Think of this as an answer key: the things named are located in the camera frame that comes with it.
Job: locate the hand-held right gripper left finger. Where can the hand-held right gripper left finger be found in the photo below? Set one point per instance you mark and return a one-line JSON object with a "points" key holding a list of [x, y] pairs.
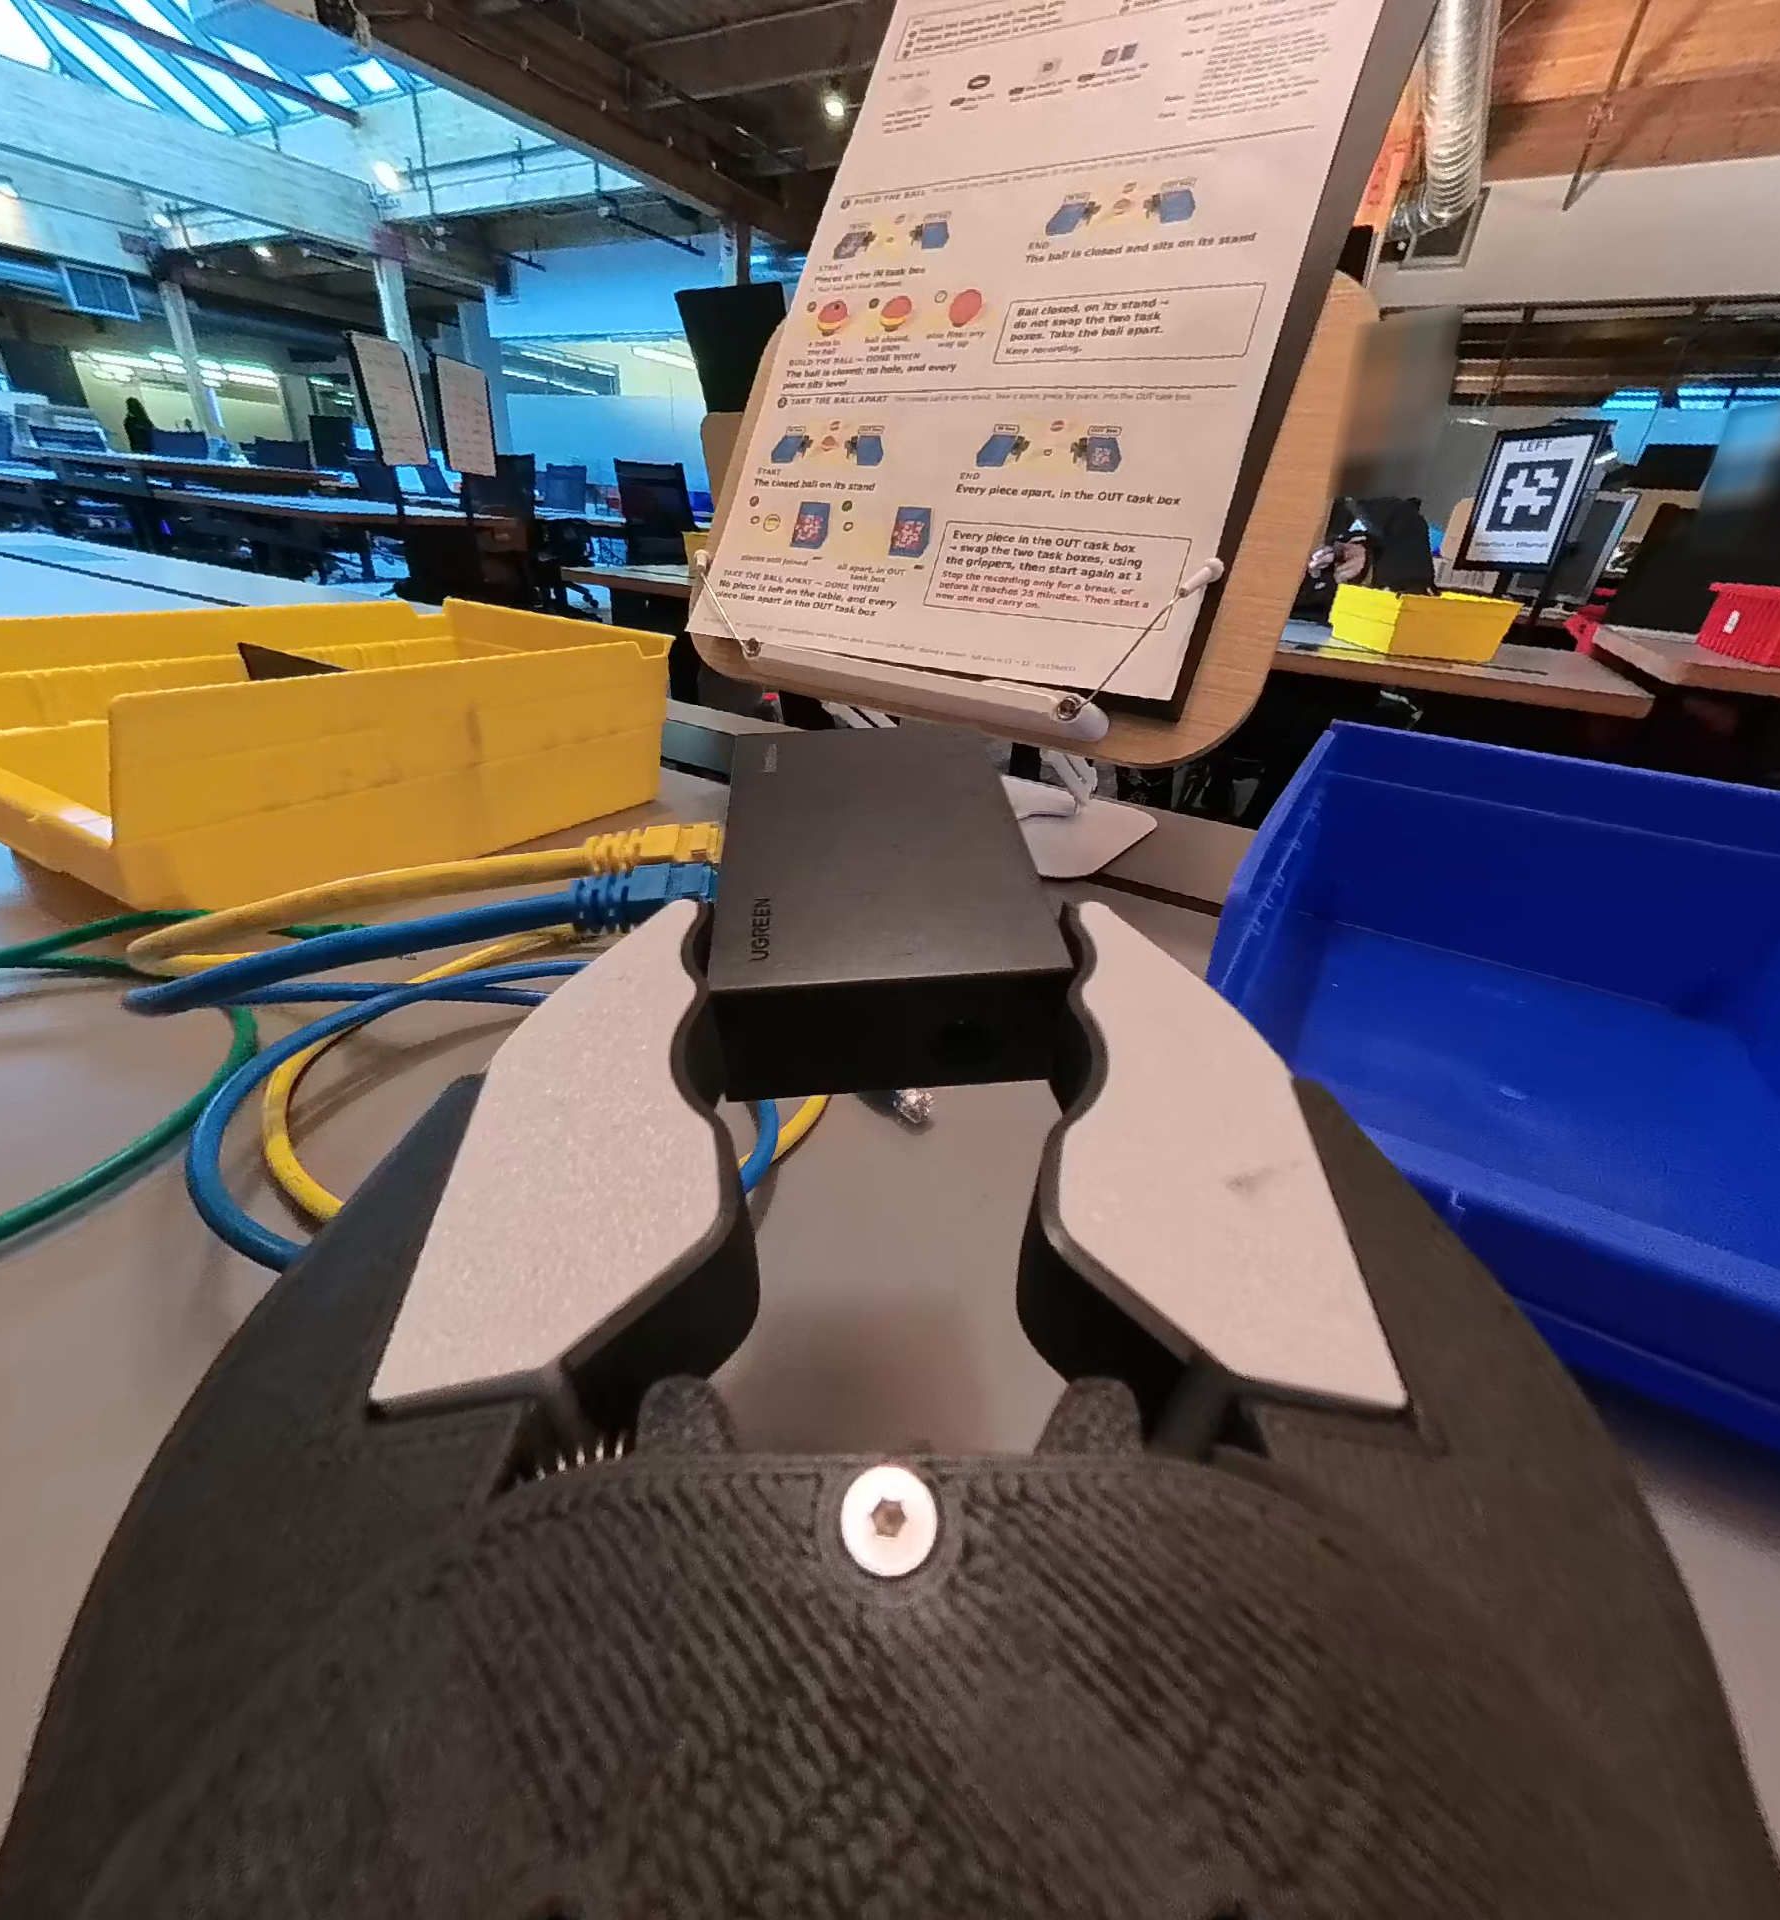
{"points": [[576, 1186]]}

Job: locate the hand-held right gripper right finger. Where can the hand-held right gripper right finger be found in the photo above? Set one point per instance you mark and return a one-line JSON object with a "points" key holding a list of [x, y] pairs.
{"points": [[1221, 1186]]}

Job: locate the black network switch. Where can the black network switch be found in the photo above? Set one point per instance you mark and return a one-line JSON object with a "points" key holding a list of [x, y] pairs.
{"points": [[859, 839]]}

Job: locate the yellow plastic bin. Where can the yellow plastic bin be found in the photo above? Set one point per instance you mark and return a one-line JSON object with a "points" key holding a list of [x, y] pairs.
{"points": [[379, 780]]}

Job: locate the blue plastic bin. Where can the blue plastic bin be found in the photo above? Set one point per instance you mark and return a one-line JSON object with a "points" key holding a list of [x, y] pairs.
{"points": [[1549, 1050]]}

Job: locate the small yellow bin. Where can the small yellow bin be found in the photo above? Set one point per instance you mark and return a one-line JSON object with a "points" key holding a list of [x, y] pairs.
{"points": [[1431, 624]]}

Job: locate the printed marker sign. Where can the printed marker sign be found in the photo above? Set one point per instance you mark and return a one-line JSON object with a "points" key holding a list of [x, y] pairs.
{"points": [[1533, 495]]}

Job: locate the printed instruction sheet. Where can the printed instruction sheet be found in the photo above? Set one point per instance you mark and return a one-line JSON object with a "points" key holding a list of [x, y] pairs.
{"points": [[1009, 375]]}

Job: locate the black monitor back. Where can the black monitor back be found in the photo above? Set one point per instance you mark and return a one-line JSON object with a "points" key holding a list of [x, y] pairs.
{"points": [[727, 349]]}

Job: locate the silver ventilation duct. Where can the silver ventilation duct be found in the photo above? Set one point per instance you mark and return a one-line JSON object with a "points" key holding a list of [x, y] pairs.
{"points": [[1451, 106]]}

